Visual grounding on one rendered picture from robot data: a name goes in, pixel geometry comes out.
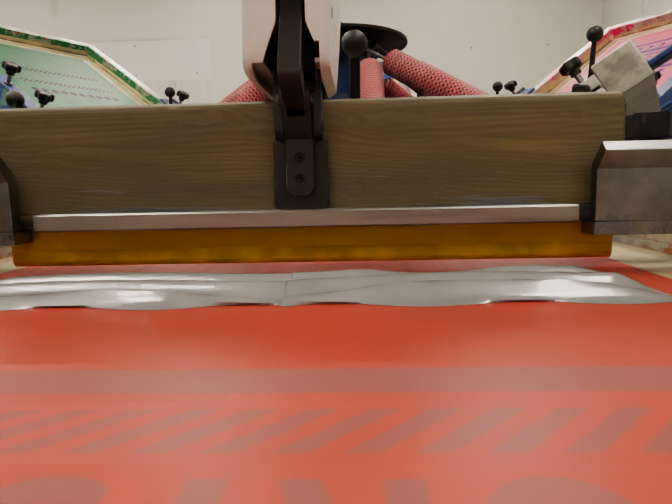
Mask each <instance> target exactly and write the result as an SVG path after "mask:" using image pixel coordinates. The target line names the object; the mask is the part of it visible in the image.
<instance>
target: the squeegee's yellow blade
mask: <svg viewBox="0 0 672 504"><path fill-rule="evenodd" d="M581 221H582V220H579V221H578V222H559V223H506V224H454V225H401V226H349V227H296V228H243V229H191V230H138V231H86V232H34V230H32V234H33V242H31V243H26V244H21V245H15V246H11V248H12V251H47V250H104V249H161V248H218V247H275V246H332V245H388V244H445V243H502V242H559V241H612V237H613V235H592V234H588V233H583V232H581Z"/></svg>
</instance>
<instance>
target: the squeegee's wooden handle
mask: <svg viewBox="0 0 672 504"><path fill-rule="evenodd" d="M322 104H323V140H327V141H328V166H329V205H328V207H327V208H365V207H413V206H462V205H511V204H560V203H571V204H579V220H590V199H591V174H592V162H593V160H594V158H595V156H596V154H597V152H598V149H599V147H600V145H601V143H602V142H603V141H625V123H626V101H625V98H624V95H623V93H622V92H620V91H599V92H564V93H530V94H495V95H461V96H427V97H392V98H358V99H324V100H322ZM273 142H282V141H276V139H275V134H274V102H273V101H255V102H220V103H186V104H152V105H117V106H83V107H49V108H14V109H0V157H1V158H2V160H3V161H4V162H5V164H6V165H7V166H8V168H9V169H10V171H11V172H12V173H13V175H14V176H15V179H16V189H17V198H18V208H19V218H20V228H21V230H34V228H33V218H32V217H33V215H43V214H72V213H121V212H169V211H218V210H267V209H278V208H277V207H276V204H275V180H274V155H273ZM21 230H20V231H21Z"/></svg>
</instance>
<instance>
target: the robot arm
mask: <svg viewBox="0 0 672 504"><path fill-rule="evenodd" d="M340 14H341V0H242V58H243V68H244V72H245V75H246V76H247V78H248V79H249V80H250V81H251V82H252V83H253V84H254V85H255V86H256V87H257V88H258V89H259V90H260V91H261V92H263V93H264V94H265V95H266V96H267V97H268V98H270V99H271V100H273V102H274V134H275V139H276V141H282V142H273V155H274V180H275V204H276V207H277V208H278V209H280V210H295V209H325V208H327V207H328V205H329V166H328V141H327V140H323V104H322V100H324V99H327V96H328V98H331V97H332V96H333V95H334V94H335V93H336V91H337V79H338V64H339V49H340ZM312 108H313V116H312ZM314 140H317V141H314Z"/></svg>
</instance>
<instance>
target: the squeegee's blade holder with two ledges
mask: <svg viewBox="0 0 672 504"><path fill-rule="evenodd" d="M32 218H33V228H34V232H86V231H138V230H191V229H243V228H296V227H349V226H401V225H454V224H506V223H559V222H578V221H579V204H571V203H560V204H511V205H462V206H413V207H365V208H325V209H295V210H280V209H267V210H218V211H169V212H121V213H72V214H43V215H33V217H32Z"/></svg>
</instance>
